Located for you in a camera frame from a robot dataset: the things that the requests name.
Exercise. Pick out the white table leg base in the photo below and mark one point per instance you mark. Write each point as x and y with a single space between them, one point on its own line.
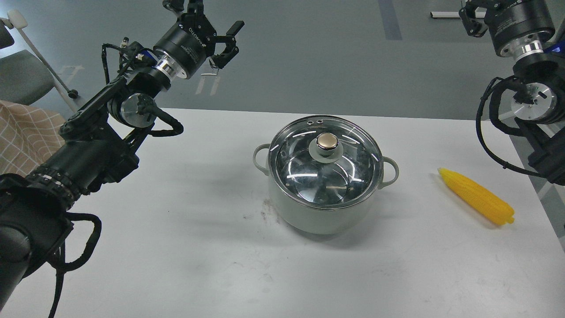
445 14

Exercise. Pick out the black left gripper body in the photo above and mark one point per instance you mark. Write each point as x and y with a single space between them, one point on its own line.
189 42

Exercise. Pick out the yellow plastic corn cob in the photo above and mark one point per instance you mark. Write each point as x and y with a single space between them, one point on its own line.
478 197

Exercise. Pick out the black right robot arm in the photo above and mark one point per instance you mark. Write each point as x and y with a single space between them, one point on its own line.
534 94

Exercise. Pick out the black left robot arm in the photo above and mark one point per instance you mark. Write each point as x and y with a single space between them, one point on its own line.
100 144

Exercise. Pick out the glass pot lid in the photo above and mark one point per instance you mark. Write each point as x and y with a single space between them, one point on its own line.
325 162

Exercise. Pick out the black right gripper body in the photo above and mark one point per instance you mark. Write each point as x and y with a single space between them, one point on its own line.
518 19

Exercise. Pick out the grey office chair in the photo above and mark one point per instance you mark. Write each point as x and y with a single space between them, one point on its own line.
26 76

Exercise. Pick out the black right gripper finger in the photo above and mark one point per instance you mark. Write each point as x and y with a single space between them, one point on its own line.
469 20

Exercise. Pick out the pale green steel pot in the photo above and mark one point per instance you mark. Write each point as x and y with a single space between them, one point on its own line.
314 220

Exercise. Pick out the beige checkered cloth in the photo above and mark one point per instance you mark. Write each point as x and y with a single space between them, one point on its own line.
28 137

